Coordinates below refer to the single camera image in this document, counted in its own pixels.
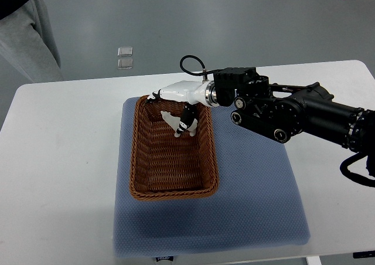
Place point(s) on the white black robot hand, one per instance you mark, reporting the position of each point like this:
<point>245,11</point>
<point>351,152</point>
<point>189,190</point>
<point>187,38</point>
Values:
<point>190,94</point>

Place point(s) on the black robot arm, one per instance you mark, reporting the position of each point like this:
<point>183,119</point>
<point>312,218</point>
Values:
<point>280,112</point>

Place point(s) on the brown wicker basket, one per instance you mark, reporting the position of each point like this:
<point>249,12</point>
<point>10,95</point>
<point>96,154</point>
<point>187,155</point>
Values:
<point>164,167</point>

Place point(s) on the lower silver floor plate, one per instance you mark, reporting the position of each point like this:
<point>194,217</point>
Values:
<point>125,63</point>

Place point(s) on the silver floor plate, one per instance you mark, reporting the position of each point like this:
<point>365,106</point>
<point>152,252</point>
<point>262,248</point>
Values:
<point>125,51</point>
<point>125,63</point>

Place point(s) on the upper silver floor plate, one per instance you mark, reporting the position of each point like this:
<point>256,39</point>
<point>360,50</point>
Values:
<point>125,51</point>

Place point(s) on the blue foam mat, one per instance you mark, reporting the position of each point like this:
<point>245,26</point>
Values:
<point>257,203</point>

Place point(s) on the person in grey trousers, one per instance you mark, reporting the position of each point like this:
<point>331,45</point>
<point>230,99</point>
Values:
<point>27,41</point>

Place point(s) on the dark label tag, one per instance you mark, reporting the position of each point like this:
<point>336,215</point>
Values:
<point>164,258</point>

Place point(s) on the black table control panel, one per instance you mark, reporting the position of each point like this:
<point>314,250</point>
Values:
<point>363,255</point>

